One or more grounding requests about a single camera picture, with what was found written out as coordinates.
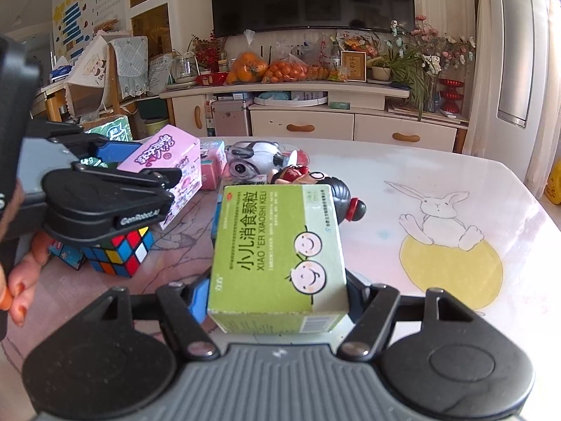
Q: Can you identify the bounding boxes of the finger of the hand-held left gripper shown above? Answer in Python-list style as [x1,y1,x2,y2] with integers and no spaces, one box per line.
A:
[71,160,183,191]
[25,118,133,166]

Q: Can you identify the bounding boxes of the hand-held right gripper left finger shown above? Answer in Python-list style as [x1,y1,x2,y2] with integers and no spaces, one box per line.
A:
[90,277,221,361]

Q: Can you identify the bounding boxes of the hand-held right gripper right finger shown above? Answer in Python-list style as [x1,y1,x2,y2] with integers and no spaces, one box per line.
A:
[337,273,475,361]

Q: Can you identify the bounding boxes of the pink cartoon box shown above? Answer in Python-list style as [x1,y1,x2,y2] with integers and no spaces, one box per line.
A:
[117,124,203,231]

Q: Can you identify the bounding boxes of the green medicine box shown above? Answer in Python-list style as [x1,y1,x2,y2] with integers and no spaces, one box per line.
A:
[206,184,351,335]

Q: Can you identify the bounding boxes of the white panda toy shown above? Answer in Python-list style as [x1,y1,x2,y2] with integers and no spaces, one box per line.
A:
[224,140,303,185]

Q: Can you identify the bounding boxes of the person's left hand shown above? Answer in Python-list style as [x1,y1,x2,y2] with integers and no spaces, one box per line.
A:
[0,232,52,329]

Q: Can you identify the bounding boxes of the green milk carton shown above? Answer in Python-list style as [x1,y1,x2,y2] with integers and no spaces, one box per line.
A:
[83,115,133,143]

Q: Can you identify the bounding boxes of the small pink blue milk box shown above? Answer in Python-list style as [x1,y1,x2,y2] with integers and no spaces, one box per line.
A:
[199,140,228,190]

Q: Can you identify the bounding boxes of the colourful puzzle cube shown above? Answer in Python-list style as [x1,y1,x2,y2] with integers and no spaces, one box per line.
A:
[81,226,155,278]

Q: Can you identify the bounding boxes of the green trash bin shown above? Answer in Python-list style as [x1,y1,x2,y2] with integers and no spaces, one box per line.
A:
[142,118,169,138]

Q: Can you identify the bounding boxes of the blue starred box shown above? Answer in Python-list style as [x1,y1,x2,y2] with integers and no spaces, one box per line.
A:
[48,239,86,271]

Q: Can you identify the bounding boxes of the wooden dining table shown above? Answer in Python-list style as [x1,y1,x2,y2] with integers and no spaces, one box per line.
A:
[33,81,145,123]

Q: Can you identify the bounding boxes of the cartoon print cloth cover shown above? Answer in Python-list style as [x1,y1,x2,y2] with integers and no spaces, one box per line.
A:
[65,31,115,115]

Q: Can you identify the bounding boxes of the pink metallic box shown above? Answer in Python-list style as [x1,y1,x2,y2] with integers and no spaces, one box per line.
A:
[212,100,252,138]

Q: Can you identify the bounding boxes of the wooden chair with lace cover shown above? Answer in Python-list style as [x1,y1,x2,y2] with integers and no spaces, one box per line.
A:
[100,35,152,119]

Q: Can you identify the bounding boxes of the red tin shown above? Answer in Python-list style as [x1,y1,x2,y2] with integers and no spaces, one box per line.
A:
[195,72,229,86]

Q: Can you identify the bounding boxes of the black-haired doll figurine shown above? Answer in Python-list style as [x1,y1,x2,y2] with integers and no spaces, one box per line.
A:
[268,164,368,223]

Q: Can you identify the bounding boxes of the glass kettle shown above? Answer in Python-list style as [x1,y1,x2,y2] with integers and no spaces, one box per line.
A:
[169,53,200,84]

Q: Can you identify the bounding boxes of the red berry branches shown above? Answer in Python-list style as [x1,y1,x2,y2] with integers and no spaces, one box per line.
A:
[190,31,229,71]

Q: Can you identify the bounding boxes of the bag of large oranges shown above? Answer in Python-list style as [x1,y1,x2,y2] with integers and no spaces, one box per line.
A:
[225,30,269,85]

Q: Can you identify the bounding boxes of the round white tray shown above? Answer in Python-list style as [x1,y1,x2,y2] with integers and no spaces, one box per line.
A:
[255,92,329,107]

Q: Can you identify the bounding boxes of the bag of small tangerines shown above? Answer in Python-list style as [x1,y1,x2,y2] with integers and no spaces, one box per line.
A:
[262,55,310,83]

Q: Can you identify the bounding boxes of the cream television cabinet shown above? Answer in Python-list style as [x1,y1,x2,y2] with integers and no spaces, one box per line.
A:
[159,78,471,153]

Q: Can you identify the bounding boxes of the orange snack packets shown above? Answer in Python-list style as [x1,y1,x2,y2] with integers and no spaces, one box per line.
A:
[309,65,347,82]

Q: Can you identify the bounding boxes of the stack of books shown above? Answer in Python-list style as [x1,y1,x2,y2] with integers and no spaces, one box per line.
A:
[386,99,469,123]

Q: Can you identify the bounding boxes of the framed picture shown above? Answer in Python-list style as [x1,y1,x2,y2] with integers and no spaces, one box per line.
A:
[340,50,367,82]

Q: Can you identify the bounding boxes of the yellow container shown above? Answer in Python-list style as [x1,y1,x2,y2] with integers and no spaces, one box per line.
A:
[546,171,561,205]

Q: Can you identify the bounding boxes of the vase of artificial flowers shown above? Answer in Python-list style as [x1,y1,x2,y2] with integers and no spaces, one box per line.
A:
[386,14,478,112]

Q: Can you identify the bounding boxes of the red candle holder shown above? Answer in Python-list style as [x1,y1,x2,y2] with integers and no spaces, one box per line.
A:
[439,78,465,117]

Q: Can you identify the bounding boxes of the potted spider plant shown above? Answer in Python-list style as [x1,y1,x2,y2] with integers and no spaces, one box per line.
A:
[368,41,441,121]

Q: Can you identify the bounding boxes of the white curtain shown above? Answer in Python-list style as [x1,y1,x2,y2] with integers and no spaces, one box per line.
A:
[464,0,496,159]

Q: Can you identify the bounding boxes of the white standing air conditioner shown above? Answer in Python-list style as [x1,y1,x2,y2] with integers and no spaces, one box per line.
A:
[484,0,561,185]

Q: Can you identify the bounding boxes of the glass door wall cabinet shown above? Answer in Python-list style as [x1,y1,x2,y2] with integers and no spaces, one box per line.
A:
[129,0,173,53]

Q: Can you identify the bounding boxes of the wall poster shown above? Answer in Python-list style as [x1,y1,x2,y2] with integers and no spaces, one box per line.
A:
[52,0,130,60]

